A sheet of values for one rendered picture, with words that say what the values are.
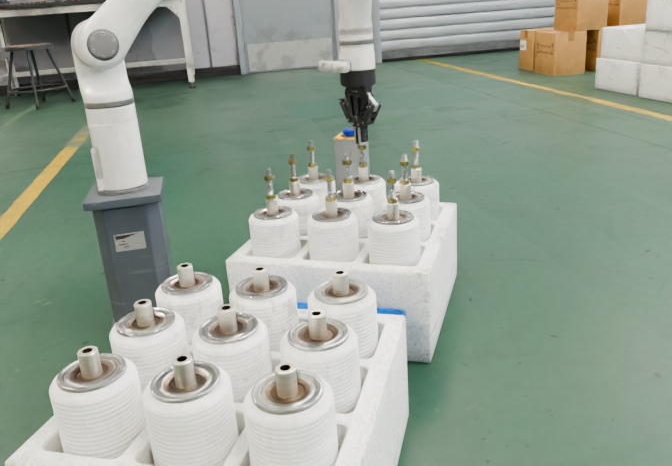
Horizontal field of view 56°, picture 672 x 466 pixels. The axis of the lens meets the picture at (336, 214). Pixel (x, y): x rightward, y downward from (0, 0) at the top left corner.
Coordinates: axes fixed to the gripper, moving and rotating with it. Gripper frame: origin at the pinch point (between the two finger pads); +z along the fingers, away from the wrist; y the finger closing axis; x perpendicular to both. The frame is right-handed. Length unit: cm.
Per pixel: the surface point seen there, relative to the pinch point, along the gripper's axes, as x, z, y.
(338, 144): -4.4, 5.3, 16.2
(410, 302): 13.7, 23.1, -32.4
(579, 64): -319, 28, 182
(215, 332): 53, 10, -42
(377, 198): -0.1, 13.3, -4.8
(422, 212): 1.2, 12.1, -21.4
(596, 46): -333, 17, 179
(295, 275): 27.4, 19.4, -16.0
